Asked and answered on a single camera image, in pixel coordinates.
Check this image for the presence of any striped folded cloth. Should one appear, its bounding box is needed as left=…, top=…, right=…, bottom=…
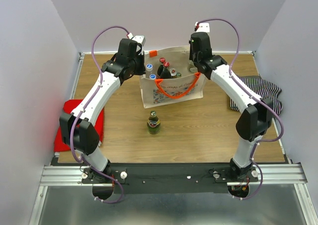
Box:
left=239, top=75, right=283, bottom=115

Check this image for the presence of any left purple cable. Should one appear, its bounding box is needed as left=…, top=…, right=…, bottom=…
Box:
left=69, top=25, right=132, bottom=204

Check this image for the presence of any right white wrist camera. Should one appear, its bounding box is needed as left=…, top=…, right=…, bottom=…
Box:
left=194, top=22, right=210, bottom=34

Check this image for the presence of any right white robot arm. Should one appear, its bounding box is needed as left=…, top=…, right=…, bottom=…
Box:
left=189, top=32, right=273, bottom=181

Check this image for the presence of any clear glass soda bottle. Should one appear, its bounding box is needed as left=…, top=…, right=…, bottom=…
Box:
left=189, top=67, right=198, bottom=74

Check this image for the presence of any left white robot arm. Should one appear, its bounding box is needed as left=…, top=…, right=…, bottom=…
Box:
left=59, top=34, right=146, bottom=183

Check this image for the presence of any clear plastic water bottle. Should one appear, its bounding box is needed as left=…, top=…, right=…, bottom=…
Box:
left=146, top=64, right=153, bottom=78

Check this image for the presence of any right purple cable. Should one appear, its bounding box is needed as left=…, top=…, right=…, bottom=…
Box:
left=194, top=18, right=285, bottom=201

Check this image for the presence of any cola glass bottle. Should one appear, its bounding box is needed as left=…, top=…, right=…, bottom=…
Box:
left=160, top=62, right=172, bottom=79
left=157, top=57, right=165, bottom=78

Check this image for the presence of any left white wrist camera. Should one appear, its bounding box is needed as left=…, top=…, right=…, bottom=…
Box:
left=127, top=32, right=146, bottom=55

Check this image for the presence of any red bull energy can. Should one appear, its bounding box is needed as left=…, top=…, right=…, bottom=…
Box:
left=169, top=68, right=177, bottom=78

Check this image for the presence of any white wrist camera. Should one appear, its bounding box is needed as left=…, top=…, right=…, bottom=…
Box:
left=127, top=32, right=146, bottom=55
left=194, top=22, right=210, bottom=34

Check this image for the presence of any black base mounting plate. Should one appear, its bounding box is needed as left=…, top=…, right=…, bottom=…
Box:
left=81, top=163, right=258, bottom=197

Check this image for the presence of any beige canvas tote bag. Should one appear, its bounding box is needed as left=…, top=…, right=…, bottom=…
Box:
left=140, top=46, right=206, bottom=108

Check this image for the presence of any purple cable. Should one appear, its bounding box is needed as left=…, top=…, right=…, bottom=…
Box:
left=194, top=18, right=285, bottom=201
left=69, top=25, right=132, bottom=204

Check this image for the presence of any green beer bottle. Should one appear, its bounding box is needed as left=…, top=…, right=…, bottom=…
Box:
left=147, top=111, right=160, bottom=135

